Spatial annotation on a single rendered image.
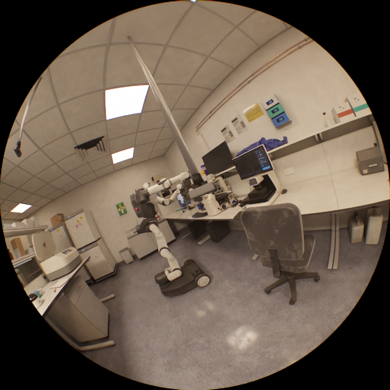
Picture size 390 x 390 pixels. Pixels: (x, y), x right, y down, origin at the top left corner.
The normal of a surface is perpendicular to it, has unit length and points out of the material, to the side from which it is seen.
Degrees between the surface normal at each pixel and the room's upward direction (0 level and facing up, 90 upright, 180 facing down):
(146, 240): 90
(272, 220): 90
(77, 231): 90
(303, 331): 0
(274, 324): 0
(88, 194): 90
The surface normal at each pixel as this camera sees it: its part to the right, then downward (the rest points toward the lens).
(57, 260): 0.57, -0.20
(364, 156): -0.88, -0.36
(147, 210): 0.15, 0.14
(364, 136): -0.77, 0.38
